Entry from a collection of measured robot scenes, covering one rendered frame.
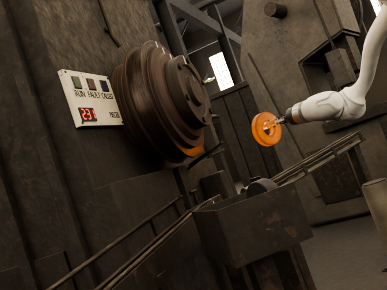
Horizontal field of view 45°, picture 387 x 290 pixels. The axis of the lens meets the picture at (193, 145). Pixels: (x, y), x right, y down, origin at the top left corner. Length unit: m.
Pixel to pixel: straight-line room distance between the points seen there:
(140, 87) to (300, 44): 2.92
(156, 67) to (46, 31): 0.39
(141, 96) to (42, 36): 0.36
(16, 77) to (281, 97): 3.24
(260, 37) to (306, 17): 0.47
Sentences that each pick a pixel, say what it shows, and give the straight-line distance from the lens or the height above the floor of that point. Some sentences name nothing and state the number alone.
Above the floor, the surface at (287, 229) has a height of 0.62.
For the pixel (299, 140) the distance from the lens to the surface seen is 4.40.
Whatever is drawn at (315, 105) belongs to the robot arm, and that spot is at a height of 0.91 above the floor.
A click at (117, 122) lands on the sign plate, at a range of 1.59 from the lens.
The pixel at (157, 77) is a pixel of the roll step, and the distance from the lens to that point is 1.63.
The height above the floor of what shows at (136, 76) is 1.20.
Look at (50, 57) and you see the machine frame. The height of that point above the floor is 1.28.
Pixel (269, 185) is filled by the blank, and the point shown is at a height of 0.73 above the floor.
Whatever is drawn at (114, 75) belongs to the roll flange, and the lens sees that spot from 1.72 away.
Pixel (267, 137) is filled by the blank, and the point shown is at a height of 0.87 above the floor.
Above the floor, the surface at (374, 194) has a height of 0.47.
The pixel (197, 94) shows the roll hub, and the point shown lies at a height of 1.10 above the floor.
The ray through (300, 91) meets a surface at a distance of 4.36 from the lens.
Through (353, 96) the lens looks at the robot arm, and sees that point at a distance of 1.95.
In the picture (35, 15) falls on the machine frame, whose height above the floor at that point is 1.42.
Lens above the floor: 0.80
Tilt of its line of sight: 4 degrees up
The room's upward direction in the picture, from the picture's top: 19 degrees counter-clockwise
